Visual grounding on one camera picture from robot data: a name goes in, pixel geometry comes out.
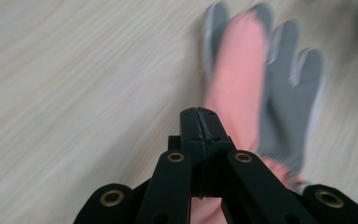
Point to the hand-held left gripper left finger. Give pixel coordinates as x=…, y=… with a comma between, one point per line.
x=190, y=133

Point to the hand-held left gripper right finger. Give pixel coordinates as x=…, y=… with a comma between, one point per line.
x=214, y=137

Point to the pink and grey glove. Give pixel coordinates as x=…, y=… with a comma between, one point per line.
x=239, y=77

